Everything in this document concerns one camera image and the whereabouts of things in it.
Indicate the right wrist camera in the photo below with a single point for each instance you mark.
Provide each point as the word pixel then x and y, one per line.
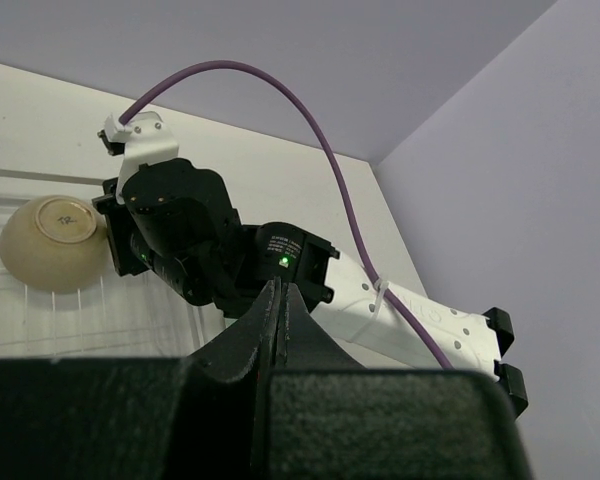
pixel 144 140

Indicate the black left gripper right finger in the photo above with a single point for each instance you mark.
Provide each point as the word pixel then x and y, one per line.
pixel 321 415

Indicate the white wire dish rack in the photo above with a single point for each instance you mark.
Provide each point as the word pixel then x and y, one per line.
pixel 116 316

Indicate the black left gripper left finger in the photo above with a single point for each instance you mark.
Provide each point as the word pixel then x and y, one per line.
pixel 200 416

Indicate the beige ceramic bowl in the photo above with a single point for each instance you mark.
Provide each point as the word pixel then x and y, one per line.
pixel 55 244

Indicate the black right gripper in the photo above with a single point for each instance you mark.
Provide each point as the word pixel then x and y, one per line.
pixel 177 221

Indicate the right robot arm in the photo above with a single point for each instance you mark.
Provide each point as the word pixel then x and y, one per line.
pixel 350 306

